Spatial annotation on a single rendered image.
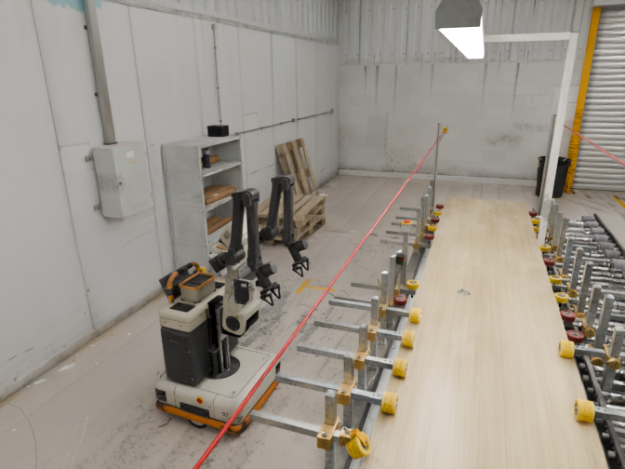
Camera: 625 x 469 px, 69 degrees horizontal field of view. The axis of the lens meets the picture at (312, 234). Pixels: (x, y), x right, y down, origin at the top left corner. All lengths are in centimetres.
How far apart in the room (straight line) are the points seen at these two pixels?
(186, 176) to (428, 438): 367
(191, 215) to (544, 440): 388
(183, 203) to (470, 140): 690
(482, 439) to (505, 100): 880
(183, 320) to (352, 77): 838
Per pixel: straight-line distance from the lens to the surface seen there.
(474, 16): 139
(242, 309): 294
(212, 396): 313
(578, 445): 208
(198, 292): 304
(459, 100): 1027
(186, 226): 503
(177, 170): 491
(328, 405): 177
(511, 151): 1038
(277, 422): 186
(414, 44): 1039
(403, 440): 189
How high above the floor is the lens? 218
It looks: 19 degrees down
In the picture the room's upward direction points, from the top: 1 degrees counter-clockwise
